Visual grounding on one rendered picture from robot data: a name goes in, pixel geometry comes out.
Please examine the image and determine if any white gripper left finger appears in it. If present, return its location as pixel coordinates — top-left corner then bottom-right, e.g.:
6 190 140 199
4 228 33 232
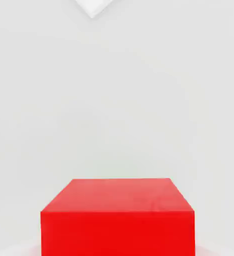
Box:
0 243 42 256

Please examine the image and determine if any small red cube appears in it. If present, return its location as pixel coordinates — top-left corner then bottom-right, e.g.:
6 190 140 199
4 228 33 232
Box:
40 177 196 256

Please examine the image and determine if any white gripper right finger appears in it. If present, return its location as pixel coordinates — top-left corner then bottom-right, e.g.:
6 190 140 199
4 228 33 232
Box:
194 244 234 256

